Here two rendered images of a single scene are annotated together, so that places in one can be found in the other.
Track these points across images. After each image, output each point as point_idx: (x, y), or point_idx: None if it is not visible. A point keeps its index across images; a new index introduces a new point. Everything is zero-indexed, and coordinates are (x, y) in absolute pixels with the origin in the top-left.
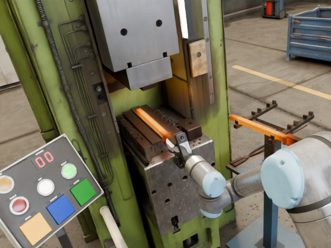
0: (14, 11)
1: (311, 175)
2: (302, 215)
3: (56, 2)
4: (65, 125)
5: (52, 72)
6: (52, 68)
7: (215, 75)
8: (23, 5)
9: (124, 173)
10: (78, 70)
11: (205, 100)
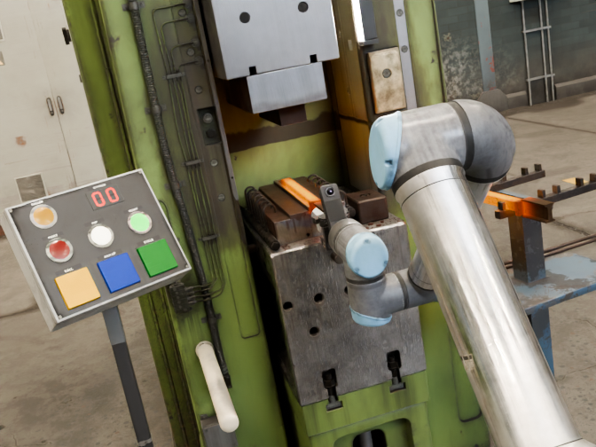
0: (98, 7)
1: (413, 133)
2: (403, 190)
3: None
4: (148, 173)
5: (137, 82)
6: (137, 75)
7: None
8: None
9: (246, 282)
10: (176, 82)
11: None
